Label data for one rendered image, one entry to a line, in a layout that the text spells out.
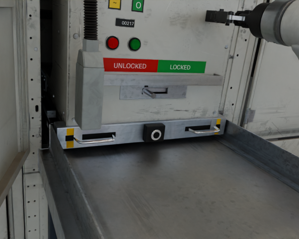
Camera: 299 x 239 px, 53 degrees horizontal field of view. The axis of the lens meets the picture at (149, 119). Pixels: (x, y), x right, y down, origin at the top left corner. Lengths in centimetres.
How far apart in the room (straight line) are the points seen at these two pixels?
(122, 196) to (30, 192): 34
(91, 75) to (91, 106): 7
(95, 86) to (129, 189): 24
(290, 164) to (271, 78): 39
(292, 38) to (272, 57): 51
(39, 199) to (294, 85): 97
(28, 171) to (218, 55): 64
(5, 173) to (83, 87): 27
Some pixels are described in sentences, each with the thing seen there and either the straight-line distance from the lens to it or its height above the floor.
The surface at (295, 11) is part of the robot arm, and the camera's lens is 64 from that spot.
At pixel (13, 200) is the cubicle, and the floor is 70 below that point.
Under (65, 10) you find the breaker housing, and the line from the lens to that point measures 78.
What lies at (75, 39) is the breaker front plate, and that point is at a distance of 76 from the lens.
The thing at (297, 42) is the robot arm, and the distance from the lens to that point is 64.
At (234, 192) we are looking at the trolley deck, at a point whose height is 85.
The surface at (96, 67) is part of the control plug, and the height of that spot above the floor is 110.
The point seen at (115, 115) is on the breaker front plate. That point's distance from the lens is 83.
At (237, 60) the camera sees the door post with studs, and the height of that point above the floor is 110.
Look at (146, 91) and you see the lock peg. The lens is 83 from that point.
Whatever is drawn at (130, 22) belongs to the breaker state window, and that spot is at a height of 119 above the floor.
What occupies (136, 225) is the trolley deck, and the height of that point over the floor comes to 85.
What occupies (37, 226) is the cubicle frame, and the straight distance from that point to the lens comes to 100.
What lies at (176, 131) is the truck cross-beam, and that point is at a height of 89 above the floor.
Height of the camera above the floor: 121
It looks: 19 degrees down
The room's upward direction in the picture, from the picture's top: 6 degrees clockwise
